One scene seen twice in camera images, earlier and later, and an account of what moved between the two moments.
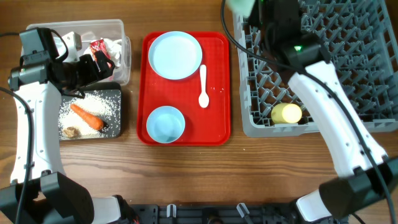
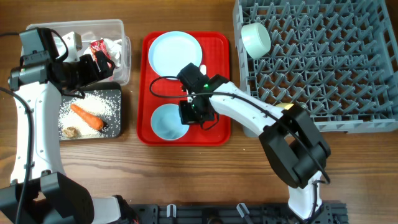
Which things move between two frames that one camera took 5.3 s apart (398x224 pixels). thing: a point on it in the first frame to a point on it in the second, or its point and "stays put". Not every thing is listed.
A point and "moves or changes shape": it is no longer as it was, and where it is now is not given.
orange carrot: x=92 y=121 stays put
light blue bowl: x=165 y=124 moves or changes shape
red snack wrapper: x=99 y=45 stays put
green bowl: x=240 y=8 to x=256 y=38
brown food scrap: x=71 y=132 stays put
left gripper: x=93 y=74 stays put
